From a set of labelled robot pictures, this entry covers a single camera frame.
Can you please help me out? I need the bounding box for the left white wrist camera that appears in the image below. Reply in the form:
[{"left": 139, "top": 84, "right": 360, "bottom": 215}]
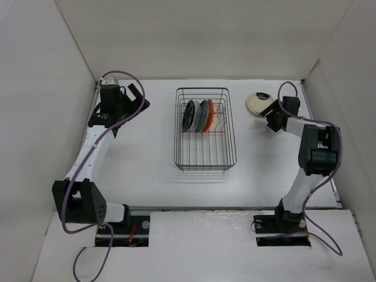
[{"left": 99, "top": 76, "right": 119, "bottom": 87}]

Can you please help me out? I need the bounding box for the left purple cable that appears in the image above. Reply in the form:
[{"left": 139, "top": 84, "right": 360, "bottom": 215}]
[{"left": 60, "top": 70, "right": 146, "bottom": 282}]

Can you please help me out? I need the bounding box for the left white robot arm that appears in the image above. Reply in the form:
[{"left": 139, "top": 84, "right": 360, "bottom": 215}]
[{"left": 52, "top": 83, "right": 150, "bottom": 233}]

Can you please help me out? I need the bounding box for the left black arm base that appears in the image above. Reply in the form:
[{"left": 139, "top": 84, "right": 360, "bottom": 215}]
[{"left": 95, "top": 210, "right": 150, "bottom": 247}]

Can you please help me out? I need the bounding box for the blue patterned plate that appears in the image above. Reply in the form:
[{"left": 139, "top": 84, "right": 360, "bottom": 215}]
[{"left": 196, "top": 100, "right": 209, "bottom": 132}]

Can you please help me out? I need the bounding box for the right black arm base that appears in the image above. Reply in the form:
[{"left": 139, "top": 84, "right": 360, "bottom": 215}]
[{"left": 253, "top": 211, "right": 311, "bottom": 247}]

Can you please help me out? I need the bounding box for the orange plate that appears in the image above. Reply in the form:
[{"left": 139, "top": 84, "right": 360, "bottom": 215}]
[{"left": 202, "top": 99, "right": 214, "bottom": 132}]

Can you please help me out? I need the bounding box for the grey wire dish rack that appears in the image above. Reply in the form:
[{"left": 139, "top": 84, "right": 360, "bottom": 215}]
[{"left": 173, "top": 87, "right": 237, "bottom": 171}]

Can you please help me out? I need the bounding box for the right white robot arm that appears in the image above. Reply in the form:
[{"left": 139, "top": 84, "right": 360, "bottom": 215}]
[{"left": 254, "top": 96, "right": 341, "bottom": 234}]

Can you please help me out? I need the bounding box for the black plate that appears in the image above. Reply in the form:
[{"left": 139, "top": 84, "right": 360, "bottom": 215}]
[{"left": 182, "top": 100, "right": 195, "bottom": 132}]

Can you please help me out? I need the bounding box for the cream plate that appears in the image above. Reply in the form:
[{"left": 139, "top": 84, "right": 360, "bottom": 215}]
[{"left": 246, "top": 92, "right": 275, "bottom": 118}]

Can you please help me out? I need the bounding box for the clear glass plate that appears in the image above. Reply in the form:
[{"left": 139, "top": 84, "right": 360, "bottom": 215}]
[{"left": 189, "top": 101, "right": 202, "bottom": 132}]

